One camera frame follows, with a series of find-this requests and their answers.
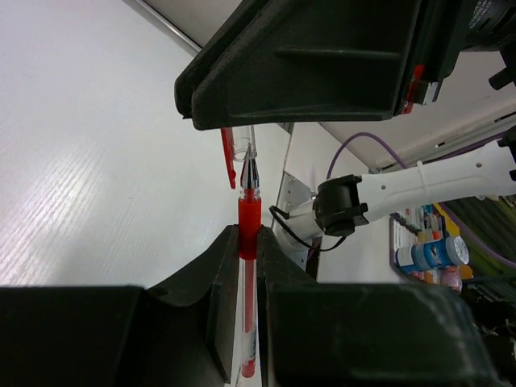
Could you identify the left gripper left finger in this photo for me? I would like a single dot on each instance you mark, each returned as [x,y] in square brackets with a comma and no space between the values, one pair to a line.
[192,324]

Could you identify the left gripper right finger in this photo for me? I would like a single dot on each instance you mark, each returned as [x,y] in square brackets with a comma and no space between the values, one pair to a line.
[287,322]

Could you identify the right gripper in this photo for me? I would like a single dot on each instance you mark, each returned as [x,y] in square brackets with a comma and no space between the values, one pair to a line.
[445,29]

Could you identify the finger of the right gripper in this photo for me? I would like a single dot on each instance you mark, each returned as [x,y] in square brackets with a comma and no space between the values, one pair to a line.
[300,61]

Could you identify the red pen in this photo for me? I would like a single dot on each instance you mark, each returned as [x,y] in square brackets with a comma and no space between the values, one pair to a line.
[249,212]

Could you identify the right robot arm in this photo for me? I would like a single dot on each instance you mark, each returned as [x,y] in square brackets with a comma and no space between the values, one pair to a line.
[344,203]

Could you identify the marker box in background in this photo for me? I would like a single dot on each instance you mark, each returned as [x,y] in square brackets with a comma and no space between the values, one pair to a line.
[419,225]

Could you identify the blue white supply bottle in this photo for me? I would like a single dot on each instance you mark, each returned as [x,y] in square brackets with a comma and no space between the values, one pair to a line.
[447,252]

